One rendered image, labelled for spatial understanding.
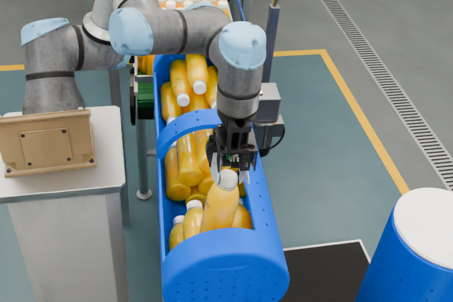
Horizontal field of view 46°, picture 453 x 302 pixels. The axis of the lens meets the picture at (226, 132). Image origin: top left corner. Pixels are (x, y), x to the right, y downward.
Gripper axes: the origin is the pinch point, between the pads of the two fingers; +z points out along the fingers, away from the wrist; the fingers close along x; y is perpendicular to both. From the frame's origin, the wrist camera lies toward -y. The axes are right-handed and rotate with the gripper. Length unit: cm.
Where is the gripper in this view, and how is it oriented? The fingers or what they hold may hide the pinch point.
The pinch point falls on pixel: (228, 176)
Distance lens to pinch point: 111.0
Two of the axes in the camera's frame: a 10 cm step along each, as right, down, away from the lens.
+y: 1.3, 6.6, -7.4
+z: -0.6, 7.5, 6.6
